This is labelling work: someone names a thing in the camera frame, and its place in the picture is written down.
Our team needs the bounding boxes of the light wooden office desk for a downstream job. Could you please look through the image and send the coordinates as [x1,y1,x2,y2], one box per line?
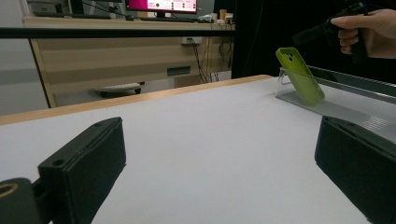
[21,16,236,108]

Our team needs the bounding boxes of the black keyboard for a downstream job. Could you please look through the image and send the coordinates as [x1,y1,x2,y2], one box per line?
[33,11,112,21]
[139,16,197,23]

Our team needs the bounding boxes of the black hanging cables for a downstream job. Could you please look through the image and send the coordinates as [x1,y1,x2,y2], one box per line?
[190,38,233,84]

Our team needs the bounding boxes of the black computer monitor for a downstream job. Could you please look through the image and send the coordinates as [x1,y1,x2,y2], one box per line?
[27,0,123,15]

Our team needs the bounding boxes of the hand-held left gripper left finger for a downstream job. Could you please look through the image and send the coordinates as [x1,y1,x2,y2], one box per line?
[37,117,127,224]

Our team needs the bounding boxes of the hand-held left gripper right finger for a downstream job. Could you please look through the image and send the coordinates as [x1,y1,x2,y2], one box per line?
[315,115,396,224]

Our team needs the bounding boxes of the dark green desk panel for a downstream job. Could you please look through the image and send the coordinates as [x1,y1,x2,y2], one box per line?
[166,65,191,77]

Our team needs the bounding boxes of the monitor with pink screen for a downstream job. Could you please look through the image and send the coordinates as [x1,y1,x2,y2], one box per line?
[125,0,199,19]

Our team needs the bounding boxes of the clear plastic organizer box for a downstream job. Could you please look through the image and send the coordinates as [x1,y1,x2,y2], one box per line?
[275,65,396,144]

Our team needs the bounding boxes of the black curtain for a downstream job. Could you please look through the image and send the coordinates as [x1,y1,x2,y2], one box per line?
[232,0,396,84]

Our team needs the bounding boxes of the white power strip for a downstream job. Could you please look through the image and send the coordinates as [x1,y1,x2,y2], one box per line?
[181,36,203,45]

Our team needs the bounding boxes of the black horizontal bar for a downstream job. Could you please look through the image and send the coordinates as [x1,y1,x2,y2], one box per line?
[0,27,236,40]

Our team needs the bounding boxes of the green phone case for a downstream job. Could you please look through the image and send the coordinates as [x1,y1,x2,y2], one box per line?
[275,47,326,106]

